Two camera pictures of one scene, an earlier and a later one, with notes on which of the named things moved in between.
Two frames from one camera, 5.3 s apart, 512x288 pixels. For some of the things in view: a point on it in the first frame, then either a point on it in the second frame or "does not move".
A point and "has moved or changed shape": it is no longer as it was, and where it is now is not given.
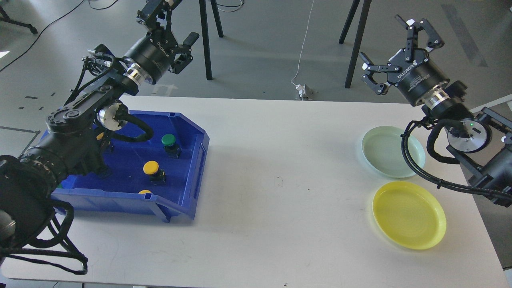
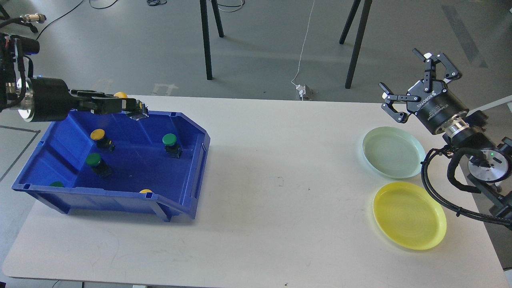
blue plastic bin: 162,174 does not move
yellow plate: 409,215 does not move
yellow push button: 157,177 has moved or changed shape
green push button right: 172,149 does not move
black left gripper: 155,53 → 53,101
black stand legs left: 203,7 does not move
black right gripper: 415,73 → 435,106
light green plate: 382,147 does not move
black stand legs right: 366,7 does not move
